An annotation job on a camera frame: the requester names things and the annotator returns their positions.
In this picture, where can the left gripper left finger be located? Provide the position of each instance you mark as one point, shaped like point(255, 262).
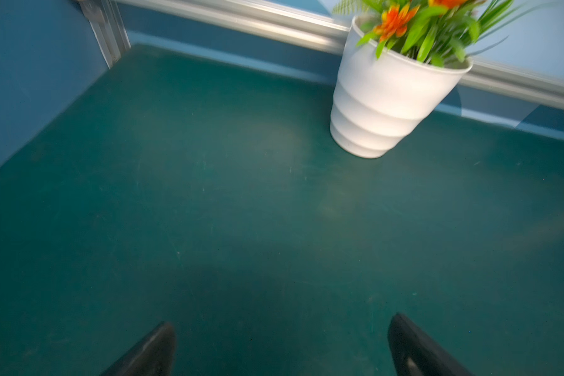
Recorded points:
point(153, 355)

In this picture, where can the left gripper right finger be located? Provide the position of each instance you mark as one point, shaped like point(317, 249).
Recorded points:
point(416, 353)

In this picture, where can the potted plant white pot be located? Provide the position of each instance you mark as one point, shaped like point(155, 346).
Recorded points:
point(400, 60)

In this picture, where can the aluminium back frame bar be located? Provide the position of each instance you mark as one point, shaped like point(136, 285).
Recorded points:
point(317, 32)

